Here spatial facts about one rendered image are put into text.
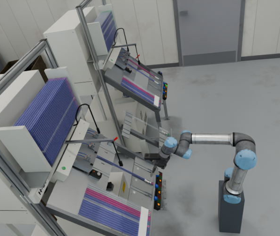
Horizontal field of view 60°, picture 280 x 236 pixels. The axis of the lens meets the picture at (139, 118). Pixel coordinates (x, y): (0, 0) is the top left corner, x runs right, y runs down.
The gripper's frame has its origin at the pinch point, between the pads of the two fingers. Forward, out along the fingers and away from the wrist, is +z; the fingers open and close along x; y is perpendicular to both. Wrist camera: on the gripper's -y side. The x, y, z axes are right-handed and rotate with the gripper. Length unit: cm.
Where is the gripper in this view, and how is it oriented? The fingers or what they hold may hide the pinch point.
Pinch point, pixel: (150, 169)
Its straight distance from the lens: 187.7
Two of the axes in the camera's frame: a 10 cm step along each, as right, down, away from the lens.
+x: 1.2, -6.4, 7.6
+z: -3.2, 7.0, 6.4
